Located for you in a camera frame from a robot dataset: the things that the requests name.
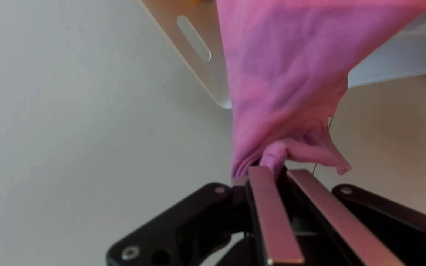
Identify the white plastic bin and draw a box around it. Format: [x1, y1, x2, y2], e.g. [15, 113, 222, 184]
[138, 0, 426, 110]

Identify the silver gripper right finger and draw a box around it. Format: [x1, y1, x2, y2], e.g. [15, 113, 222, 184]
[286, 168, 404, 266]

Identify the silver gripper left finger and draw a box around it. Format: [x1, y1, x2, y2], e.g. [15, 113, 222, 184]
[247, 165, 307, 266]

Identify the pink shirt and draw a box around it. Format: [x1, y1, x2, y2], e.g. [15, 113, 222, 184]
[215, 0, 426, 180]

